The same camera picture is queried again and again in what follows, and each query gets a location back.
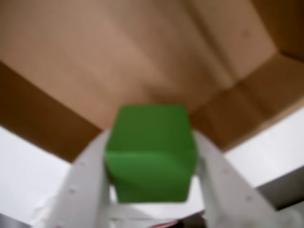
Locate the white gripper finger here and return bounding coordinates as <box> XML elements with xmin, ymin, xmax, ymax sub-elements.
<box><xmin>47</xmin><ymin>131</ymin><xmax>113</xmax><ymax>228</ymax></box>
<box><xmin>190</xmin><ymin>130</ymin><xmax>281</xmax><ymax>228</ymax></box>

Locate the green cube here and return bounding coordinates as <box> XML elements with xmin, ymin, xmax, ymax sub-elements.
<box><xmin>104</xmin><ymin>103</ymin><xmax>199</xmax><ymax>205</ymax></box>

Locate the brown cardboard box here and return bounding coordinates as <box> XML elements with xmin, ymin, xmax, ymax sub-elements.
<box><xmin>0</xmin><ymin>0</ymin><xmax>304</xmax><ymax>163</ymax></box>

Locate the red and black cable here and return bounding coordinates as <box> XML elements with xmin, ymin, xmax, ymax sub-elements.
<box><xmin>152</xmin><ymin>219</ymin><xmax>184</xmax><ymax>227</ymax></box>

